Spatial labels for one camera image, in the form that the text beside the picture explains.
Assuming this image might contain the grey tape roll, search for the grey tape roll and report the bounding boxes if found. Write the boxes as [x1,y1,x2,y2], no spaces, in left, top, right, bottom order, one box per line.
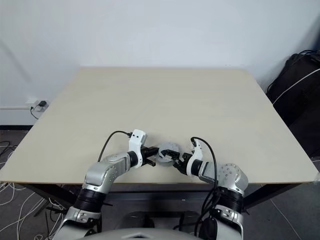
[158,141,181,162]

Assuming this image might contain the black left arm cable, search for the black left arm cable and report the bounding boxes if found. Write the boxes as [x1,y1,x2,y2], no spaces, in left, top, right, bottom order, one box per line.
[97,130,134,161]

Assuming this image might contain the white wall socket strip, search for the white wall socket strip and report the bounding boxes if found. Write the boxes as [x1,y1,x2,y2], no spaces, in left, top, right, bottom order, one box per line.
[24,98,50,113]

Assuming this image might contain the grey motor housing copper windings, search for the grey motor housing copper windings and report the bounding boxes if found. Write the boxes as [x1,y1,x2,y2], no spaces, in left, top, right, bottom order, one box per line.
[156,153,176,168]

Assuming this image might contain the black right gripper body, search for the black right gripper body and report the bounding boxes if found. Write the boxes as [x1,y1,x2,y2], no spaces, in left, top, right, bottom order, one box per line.
[174,152,192,176]

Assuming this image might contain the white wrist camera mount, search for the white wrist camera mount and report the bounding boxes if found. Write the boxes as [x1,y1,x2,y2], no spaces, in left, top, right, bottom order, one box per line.
[126,128,149,168]
[186,138,205,177]

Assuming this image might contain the black bag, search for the black bag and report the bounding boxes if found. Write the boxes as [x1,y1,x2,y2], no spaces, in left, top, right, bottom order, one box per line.
[266,49,320,157]

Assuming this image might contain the white floor cable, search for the white floor cable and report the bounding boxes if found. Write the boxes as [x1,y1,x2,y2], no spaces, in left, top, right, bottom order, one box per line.
[0,140,16,177]
[0,179,65,240]

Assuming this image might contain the black metal table frame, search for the black metal table frame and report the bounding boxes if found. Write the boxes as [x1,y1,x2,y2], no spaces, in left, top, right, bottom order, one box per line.
[23,183,302,218]

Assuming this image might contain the black floor cable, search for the black floor cable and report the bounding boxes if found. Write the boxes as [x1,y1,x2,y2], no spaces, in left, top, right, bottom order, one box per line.
[43,204,63,240]

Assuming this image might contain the grey robot torso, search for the grey robot torso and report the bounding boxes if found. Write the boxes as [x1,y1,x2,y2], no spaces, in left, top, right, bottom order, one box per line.
[98,223,227,240]

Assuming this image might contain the white cable on bag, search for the white cable on bag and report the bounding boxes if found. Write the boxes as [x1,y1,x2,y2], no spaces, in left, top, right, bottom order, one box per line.
[272,67,320,105]

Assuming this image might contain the white wall cable duct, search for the white wall cable duct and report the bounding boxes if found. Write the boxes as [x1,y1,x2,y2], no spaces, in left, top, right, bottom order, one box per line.
[0,106,33,112]

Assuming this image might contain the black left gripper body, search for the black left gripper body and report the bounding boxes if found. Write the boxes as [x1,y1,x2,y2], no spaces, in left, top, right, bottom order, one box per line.
[139,145,152,167]

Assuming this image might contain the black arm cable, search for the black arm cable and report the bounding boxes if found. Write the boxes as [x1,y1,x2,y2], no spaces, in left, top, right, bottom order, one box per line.
[97,130,134,161]
[172,136,221,231]

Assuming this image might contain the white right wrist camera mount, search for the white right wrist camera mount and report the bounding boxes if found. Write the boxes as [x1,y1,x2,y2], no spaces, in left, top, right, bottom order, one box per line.
[186,138,205,177]

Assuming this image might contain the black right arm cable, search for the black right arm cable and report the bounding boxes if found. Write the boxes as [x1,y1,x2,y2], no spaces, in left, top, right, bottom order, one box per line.
[172,136,221,231]

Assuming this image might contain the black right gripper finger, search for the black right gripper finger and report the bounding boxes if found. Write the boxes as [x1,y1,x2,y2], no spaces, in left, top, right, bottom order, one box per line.
[172,162,187,175]
[161,148,182,159]

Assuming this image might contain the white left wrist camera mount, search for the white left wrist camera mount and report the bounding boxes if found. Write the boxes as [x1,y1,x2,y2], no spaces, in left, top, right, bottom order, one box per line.
[126,128,149,168]

